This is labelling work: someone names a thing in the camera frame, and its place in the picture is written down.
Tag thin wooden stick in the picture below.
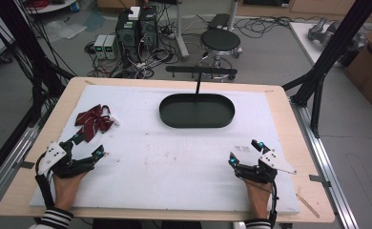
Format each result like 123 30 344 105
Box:
296 192 321 219

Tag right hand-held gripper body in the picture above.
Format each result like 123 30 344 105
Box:
234 148 299 185

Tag black hook stand with tray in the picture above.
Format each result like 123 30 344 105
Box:
158 65 238 130

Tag white platform board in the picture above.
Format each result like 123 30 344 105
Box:
288 21 350 69

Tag person's right striped sleeve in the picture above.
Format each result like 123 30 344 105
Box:
243 219 273 229

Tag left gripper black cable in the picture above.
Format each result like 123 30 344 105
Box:
33 152 56 210

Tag white desk leg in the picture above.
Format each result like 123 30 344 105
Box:
174 0 191 62
227 0 240 32

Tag black frame with cable bundle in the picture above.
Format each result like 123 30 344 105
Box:
0 0 77 129

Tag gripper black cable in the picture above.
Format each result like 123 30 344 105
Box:
267 179 279 229
33 152 56 210

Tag aluminium rail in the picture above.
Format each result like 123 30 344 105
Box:
0 122 42 211
289 96 362 229

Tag person's right hand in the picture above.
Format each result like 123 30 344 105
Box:
243 177 273 221

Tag person's dark trouser legs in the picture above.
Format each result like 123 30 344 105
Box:
92 219 205 229

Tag person's striped sleeve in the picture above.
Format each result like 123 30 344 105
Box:
28 206 75 229
243 219 273 229

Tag black computer tower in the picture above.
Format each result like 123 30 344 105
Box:
138 5 159 52
114 10 142 63

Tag white foam mat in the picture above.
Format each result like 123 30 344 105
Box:
29 83 301 215

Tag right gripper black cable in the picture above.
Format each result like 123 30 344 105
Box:
267 179 279 229

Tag dark red striped bow tie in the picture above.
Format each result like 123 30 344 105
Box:
74 103 120 143

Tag round white table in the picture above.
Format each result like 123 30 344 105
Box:
23 0 80 15

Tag tangle of floor cables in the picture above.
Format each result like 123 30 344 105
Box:
84 18 182 80

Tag brown cardboard box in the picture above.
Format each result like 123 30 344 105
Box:
343 21 372 113

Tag grey bench power supply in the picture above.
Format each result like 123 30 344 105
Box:
103 33 121 61
93 33 108 60

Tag black flat device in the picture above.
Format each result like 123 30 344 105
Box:
207 12 232 31

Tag black floor cables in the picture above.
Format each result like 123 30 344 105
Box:
233 14 331 40

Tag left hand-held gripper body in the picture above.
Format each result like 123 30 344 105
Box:
36 139 96 179

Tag black metal bracket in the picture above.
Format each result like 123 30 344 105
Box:
308 174 332 189
12 159 36 170

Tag person's left striped sleeve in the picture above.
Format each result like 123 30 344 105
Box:
28 206 75 229

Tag black round stool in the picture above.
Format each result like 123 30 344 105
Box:
196 28 243 81

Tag black metal frame strut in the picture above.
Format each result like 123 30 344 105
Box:
281 0 372 139

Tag person's left hand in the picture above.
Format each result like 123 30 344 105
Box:
52 171 91 212

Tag clear plastic sheet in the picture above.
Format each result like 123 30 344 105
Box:
42 19 89 42

